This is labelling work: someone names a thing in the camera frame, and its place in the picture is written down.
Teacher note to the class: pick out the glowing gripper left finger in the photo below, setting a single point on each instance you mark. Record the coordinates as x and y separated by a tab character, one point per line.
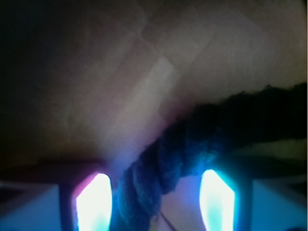
85	201

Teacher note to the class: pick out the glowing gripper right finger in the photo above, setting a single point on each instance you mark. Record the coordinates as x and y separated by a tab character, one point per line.
225	201

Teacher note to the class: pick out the brown paper bag bin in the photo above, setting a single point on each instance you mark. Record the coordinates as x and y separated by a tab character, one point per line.
100	79

